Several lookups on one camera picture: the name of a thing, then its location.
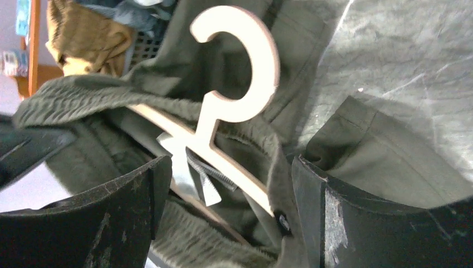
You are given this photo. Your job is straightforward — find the wooden hanger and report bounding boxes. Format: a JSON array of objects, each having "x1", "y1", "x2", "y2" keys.
[{"x1": 126, "y1": 5, "x2": 281, "y2": 245}]

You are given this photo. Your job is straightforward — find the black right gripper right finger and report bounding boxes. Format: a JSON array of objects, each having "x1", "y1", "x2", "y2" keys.
[{"x1": 292, "y1": 157, "x2": 472, "y2": 267}]

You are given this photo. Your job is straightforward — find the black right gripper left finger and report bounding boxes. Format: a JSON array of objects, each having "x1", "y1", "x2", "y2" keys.
[{"x1": 1, "y1": 156, "x2": 172, "y2": 267}]

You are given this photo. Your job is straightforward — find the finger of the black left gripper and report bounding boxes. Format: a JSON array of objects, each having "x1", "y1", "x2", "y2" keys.
[{"x1": 1, "y1": 114, "x2": 76, "y2": 189}]

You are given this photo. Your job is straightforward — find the white plastic laundry basket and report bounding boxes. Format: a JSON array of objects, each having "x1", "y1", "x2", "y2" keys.
[{"x1": 123, "y1": 20, "x2": 168, "y2": 74}]

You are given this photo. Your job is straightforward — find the tan khaki shorts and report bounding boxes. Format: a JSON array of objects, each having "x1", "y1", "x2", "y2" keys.
[{"x1": 45, "y1": 1, "x2": 134, "y2": 77}]

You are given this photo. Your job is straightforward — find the navy blue shorts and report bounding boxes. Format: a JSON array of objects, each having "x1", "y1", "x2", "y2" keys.
[{"x1": 76, "y1": 0, "x2": 177, "y2": 37}]

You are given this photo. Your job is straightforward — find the olive green shorts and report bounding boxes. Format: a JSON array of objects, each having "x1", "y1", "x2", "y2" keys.
[{"x1": 13, "y1": 1, "x2": 472, "y2": 267}]

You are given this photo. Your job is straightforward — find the orange wooden shelf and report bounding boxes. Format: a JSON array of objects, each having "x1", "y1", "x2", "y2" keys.
[{"x1": 12, "y1": 0, "x2": 63, "y2": 100}]

